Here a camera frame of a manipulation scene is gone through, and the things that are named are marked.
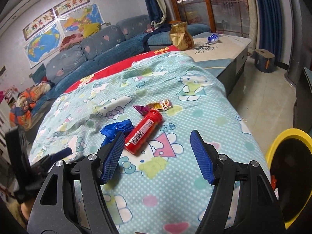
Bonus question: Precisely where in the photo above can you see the blue plastic bag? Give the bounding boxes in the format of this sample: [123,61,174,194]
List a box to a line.
[100,119,134,147]

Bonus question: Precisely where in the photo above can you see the red cylindrical snack tube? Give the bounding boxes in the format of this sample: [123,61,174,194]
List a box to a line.
[125,110,162,155]

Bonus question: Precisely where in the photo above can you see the purple gold candy wrapper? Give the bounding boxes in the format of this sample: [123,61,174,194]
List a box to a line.
[133,99,172,116]

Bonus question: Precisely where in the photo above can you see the yellow black trash bin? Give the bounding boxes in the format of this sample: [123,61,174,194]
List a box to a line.
[265,128,311,233]

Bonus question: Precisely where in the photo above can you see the person left hand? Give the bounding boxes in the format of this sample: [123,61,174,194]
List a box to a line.
[21,199,35,221]

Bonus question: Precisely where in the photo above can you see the Hello Kitty patterned blanket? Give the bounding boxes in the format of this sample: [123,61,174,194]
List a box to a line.
[30,52,269,233]

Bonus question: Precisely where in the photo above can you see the red blanket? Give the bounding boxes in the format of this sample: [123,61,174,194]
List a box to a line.
[65,45,178,94]

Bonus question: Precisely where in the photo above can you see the tv cabinet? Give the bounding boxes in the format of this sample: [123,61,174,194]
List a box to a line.
[293,67,312,136]

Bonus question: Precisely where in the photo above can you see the blue corner sofa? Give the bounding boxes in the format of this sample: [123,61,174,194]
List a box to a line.
[30,14,212,117]

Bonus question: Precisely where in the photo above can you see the beige coffee table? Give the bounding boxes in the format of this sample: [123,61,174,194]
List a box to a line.
[185,32,251,95]

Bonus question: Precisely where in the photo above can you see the pile of clothes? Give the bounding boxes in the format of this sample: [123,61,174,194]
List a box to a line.
[60,33,83,51]

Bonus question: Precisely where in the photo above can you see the yellow cushion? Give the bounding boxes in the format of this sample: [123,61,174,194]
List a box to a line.
[82,23,100,39]

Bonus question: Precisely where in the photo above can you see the dark blue storage box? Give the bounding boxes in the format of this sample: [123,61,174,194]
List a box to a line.
[253,49,276,73]

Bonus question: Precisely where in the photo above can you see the world map poster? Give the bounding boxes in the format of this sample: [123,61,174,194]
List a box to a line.
[24,23,63,68]

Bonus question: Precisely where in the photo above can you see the gold paper bag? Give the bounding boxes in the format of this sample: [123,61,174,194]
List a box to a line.
[169,22,195,51]

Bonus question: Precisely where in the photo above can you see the china map poster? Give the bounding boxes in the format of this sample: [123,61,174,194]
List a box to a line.
[59,4,105,35]

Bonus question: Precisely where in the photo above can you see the blue foil wrapper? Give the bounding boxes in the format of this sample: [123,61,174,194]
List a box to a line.
[207,33,219,43]

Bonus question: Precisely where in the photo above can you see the left blue curtain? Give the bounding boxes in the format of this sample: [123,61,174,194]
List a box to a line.
[145,0,167,28]

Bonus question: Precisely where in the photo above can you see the blue curtain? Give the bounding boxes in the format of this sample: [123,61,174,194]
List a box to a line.
[145,0,167,28]
[257,0,282,62]

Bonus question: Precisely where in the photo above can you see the silver tower air conditioner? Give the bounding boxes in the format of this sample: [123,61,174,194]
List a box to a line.
[285,0,311,88]

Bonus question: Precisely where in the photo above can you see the wooden glass sliding door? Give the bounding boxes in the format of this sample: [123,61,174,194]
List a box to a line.
[170,0,250,37]

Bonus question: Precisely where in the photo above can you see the right blue curtain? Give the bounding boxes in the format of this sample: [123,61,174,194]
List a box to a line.
[257,0,282,62]

